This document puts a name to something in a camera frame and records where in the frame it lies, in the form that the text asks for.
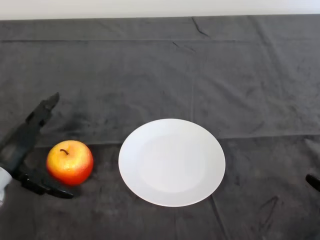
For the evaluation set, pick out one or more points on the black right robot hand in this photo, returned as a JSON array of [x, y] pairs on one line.
[[313, 182]]

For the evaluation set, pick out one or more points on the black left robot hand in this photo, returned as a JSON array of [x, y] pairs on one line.
[[18, 145]]

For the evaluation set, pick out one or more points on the red yellow apple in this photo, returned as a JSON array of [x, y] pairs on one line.
[[70, 165]]

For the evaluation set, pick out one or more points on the white round plate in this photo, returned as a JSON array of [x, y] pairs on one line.
[[172, 165]]

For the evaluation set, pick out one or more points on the black cloth table cover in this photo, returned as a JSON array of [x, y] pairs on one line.
[[150, 75]]

